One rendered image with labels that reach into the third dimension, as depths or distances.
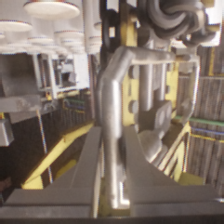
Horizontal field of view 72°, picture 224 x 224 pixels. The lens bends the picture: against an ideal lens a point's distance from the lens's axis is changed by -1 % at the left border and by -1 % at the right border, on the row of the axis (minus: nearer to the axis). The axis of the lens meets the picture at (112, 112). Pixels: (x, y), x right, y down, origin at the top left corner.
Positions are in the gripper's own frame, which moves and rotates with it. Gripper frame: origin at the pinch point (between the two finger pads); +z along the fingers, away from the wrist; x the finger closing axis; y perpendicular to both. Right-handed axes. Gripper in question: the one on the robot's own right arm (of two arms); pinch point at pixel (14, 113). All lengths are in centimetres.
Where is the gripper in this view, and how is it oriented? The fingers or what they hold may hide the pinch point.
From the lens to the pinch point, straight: 26.7
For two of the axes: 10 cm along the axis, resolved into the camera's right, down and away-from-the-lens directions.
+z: 9.8, -0.8, 1.6
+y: -0.3, -9.5, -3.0
